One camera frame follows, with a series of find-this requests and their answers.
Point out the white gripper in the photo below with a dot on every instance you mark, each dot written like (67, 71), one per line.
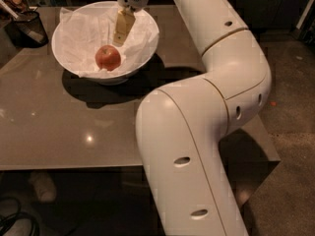
(126, 20)

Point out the red apple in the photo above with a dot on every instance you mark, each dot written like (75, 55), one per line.
(108, 58)

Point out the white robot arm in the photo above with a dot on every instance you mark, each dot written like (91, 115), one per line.
(179, 126)

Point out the white bowl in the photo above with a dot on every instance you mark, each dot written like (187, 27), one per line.
(69, 64)

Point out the white crumpled paper liner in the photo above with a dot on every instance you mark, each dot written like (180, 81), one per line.
(82, 33)

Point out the black mesh pen holder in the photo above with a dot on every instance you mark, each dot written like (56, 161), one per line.
(27, 30)

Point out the white sock foot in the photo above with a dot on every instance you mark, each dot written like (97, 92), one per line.
(43, 186)

